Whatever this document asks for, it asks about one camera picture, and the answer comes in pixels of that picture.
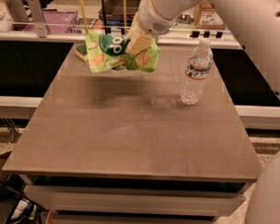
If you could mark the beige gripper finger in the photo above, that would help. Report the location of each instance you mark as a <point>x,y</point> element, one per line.
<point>137,44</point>
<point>135,29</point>

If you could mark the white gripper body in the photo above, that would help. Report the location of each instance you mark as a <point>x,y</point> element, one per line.
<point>148,14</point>

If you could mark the green rice chip bag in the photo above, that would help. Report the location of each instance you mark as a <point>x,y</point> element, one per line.
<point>105,52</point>

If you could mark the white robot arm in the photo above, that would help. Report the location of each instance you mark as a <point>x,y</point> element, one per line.
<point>255,24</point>

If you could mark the green yellow sponge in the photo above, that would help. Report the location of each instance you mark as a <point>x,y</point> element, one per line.
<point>81,52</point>

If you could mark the cardboard box with label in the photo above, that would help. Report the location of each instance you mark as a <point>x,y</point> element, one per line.
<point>205,17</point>

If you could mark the clear plastic water bottle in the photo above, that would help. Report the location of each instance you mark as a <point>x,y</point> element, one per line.
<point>198,67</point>

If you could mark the purple plastic crate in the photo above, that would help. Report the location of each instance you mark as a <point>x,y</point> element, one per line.
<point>59,21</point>

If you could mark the metal glass railing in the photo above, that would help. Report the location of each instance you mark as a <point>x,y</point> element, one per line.
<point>23,23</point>

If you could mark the grey table drawer unit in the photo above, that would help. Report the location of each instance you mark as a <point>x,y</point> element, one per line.
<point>83,200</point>

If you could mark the yellow broom handle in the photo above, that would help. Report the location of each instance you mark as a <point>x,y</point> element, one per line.
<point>81,2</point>

